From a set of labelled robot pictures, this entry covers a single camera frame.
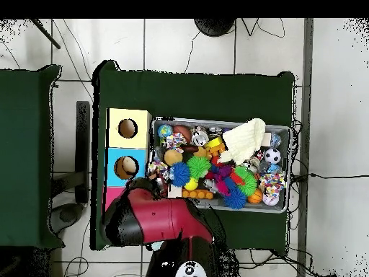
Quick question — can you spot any green spiky rubber ball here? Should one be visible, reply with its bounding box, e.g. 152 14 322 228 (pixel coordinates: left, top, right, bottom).
186 155 212 180

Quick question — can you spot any black and white soccer ball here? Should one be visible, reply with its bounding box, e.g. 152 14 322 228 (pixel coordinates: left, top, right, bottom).
264 147 282 164

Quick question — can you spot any blue spiky rubber ball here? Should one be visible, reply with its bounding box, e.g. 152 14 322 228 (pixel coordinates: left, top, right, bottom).
169 161 192 188

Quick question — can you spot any tan round toy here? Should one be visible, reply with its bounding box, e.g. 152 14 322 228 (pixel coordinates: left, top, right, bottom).
120 157 138 177

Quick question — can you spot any green fuzzy caterpillar toy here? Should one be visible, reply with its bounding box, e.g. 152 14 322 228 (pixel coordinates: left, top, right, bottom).
230 166 258 197

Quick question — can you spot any brown toy football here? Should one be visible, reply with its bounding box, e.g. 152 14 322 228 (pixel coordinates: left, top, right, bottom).
173 124 193 144

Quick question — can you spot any shallow mesh bin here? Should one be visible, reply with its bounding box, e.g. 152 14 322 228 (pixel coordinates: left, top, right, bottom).
146 116 292 214

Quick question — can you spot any black rod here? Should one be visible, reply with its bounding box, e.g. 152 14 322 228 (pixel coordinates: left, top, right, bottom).
30 18 61 50

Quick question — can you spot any grey rounded base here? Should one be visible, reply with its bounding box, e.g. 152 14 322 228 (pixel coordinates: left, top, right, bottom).
48 202 85 235

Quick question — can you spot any black cable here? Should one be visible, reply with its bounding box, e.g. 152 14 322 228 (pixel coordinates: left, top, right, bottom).
290 172 369 183

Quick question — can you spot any globe print ball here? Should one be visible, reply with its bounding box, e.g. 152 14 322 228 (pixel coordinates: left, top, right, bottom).
157 123 174 140

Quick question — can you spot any black round base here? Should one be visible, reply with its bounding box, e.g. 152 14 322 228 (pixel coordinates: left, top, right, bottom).
193 18 236 38

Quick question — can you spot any cream yellow cloth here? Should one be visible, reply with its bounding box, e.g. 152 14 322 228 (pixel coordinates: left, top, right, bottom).
218 118 267 166

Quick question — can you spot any wooden box with three holes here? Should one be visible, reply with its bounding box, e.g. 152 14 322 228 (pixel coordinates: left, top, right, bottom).
102 107 153 214

